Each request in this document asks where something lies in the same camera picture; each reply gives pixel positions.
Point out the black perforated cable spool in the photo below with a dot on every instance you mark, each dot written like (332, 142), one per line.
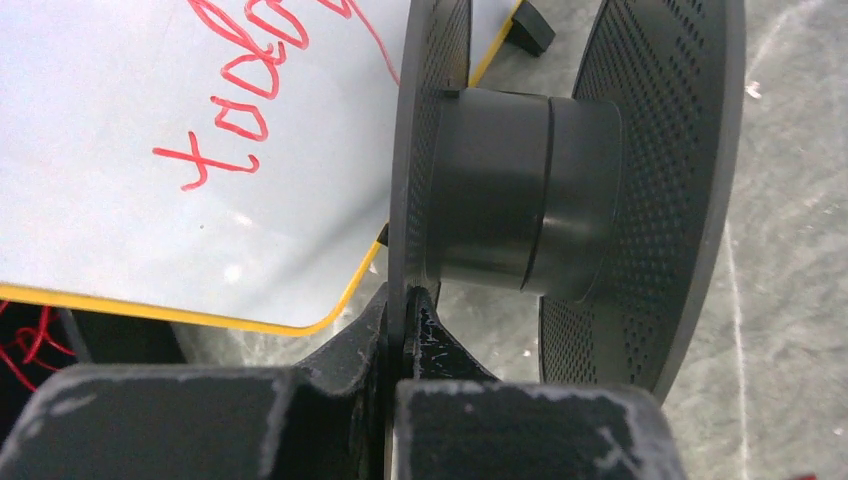
(608, 205)

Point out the black storage bin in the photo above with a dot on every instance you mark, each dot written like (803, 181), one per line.
(39, 340)

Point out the yellow framed whiteboard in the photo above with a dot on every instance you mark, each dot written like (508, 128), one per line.
(220, 163)

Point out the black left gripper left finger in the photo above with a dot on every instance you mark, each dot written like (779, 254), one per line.
(321, 418)

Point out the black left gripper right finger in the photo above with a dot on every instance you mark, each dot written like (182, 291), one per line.
(454, 420)

